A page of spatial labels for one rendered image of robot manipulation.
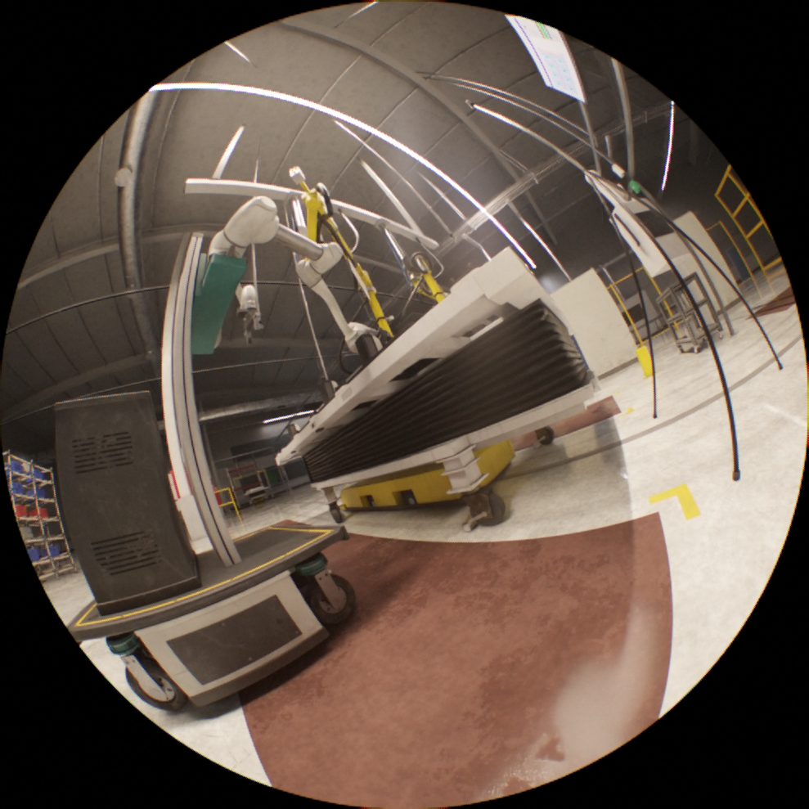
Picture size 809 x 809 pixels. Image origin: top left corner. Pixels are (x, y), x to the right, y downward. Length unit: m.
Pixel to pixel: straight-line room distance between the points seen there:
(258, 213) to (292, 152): 9.06
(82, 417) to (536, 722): 1.09
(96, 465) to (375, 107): 10.21
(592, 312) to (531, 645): 5.45
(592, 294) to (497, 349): 4.81
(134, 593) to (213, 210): 10.98
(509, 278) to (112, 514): 1.13
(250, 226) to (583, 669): 1.56
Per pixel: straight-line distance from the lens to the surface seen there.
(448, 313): 0.72
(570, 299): 5.67
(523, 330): 0.95
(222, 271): 1.11
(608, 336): 5.55
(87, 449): 0.79
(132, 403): 0.78
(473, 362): 1.03
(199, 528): 5.78
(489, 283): 0.67
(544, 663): 0.57
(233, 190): 3.02
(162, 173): 10.66
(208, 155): 10.33
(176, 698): 0.93
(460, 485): 1.06
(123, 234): 8.87
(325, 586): 0.83
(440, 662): 0.64
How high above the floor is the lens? 0.50
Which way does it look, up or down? 8 degrees up
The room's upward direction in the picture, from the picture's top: 22 degrees counter-clockwise
